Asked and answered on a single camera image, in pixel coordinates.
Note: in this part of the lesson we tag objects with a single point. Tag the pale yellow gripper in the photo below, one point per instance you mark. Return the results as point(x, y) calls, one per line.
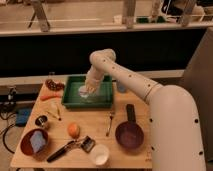
point(91, 86)

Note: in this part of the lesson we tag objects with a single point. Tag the light blue towel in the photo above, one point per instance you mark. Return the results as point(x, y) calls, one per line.
point(84, 94)

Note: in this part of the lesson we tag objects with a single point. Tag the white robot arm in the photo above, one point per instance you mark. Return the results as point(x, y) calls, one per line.
point(175, 138)

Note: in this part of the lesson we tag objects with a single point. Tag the green plastic tray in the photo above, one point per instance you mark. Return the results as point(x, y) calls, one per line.
point(102, 99)

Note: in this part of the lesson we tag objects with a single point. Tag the blue-grey cup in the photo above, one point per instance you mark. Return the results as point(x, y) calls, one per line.
point(121, 88)

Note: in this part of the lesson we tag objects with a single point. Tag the orange fruit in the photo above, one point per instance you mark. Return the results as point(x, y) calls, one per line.
point(73, 130)

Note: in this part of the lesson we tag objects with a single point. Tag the orange carrot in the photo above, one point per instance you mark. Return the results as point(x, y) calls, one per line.
point(47, 97)

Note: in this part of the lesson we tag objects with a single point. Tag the black remote control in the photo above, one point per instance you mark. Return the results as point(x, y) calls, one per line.
point(130, 112)

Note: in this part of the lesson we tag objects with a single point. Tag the purple bowl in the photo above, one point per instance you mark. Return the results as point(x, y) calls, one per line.
point(129, 135)

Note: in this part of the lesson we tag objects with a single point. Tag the small metal can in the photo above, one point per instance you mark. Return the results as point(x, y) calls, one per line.
point(42, 121)

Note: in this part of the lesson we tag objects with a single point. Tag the white cup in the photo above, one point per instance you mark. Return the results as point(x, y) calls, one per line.
point(99, 155)

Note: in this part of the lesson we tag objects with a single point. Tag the blue box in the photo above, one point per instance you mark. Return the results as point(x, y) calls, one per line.
point(22, 116)

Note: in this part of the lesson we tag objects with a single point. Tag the blue sponge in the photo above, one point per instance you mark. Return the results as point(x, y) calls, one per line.
point(37, 141)

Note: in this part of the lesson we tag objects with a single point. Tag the brown bowl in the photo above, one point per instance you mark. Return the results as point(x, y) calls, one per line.
point(26, 147)

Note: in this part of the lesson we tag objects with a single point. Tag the green bin in background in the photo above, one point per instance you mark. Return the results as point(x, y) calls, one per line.
point(142, 19)

